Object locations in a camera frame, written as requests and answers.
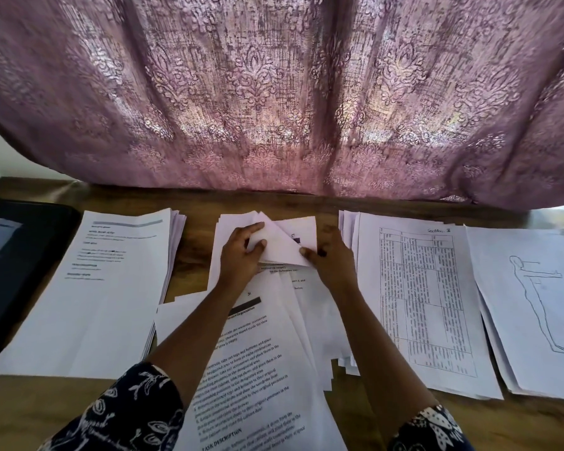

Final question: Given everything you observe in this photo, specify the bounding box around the person's right hand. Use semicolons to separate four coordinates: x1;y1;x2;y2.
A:
299;225;359;299

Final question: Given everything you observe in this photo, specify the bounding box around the dark-header text paper pile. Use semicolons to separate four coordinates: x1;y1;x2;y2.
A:
207;211;353;391

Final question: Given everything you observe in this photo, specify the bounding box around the black folder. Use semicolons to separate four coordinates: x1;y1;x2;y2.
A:
0;197;82;372

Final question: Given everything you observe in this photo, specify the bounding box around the person's left hand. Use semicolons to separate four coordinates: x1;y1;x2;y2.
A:
216;221;268;299

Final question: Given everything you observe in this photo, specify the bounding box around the stack of printed papers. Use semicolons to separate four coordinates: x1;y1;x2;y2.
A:
0;207;187;380

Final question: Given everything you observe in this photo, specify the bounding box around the pink patterned curtain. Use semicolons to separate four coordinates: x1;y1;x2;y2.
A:
0;0;564;212

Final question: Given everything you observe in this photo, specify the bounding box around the stack with dark header bar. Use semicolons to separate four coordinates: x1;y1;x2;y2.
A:
155;272;349;451

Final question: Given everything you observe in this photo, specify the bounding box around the table-print paper pile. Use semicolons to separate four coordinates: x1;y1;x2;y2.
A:
337;210;505;401

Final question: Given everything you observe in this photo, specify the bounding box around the person's left forearm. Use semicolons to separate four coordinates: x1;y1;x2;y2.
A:
145;288;241;410

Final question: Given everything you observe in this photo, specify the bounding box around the person's right forearm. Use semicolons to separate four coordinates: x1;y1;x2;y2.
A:
333;288;440;438

